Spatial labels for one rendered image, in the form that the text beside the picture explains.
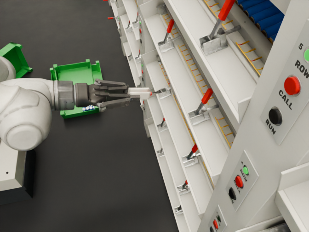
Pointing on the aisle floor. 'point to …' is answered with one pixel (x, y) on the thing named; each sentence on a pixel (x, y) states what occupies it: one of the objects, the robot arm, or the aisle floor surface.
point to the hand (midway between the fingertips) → (139, 93)
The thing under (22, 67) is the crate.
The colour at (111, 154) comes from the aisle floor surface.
